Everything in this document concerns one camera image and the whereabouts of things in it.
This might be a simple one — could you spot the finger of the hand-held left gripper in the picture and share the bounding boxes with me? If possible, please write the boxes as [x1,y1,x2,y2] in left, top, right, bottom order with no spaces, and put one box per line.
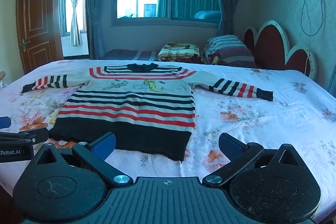
[0,116,12,129]
[0,127,50,146]

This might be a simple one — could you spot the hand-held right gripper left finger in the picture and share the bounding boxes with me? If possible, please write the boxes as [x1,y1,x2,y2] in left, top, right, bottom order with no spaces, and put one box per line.
[34,132,134,186]

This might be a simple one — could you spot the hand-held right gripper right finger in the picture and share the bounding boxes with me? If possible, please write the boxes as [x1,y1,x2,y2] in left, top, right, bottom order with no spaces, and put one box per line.
[202,132,302,186]

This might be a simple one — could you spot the striped knitted sweater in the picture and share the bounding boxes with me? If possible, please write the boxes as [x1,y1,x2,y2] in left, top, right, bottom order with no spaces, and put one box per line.
[21,63,274,161]

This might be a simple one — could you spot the floral white bed sheet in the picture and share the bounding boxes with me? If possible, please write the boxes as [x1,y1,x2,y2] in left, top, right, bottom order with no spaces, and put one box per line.
[0,59,336,224]

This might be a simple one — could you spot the striped pillow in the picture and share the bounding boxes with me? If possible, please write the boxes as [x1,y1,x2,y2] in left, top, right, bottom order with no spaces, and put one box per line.
[204,35,256,68]

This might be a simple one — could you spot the striped daybed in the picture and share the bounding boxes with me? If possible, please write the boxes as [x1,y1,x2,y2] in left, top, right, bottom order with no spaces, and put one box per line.
[104,49,160,61]

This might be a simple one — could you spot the brown wooden door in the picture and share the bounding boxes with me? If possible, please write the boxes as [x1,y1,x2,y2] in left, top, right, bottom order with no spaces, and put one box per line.
[16,0,65,75]

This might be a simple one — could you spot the folded printed blanket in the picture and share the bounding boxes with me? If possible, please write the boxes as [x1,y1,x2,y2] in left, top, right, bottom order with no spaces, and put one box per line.
[156,43,205,64]

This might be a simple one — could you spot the red padded headboard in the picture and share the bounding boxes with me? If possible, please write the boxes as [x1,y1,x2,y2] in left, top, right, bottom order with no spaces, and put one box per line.
[243,20,318,80]

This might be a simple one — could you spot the white sheer curtain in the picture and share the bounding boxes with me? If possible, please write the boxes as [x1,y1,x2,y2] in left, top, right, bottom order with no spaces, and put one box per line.
[70,0,83,46]

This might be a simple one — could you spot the teal cushion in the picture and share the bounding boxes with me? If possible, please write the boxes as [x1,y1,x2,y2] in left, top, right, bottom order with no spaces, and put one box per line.
[194,11,222,24]

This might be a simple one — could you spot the thin wall cable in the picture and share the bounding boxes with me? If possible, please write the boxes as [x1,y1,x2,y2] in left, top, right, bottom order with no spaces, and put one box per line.
[301,0,326,75]

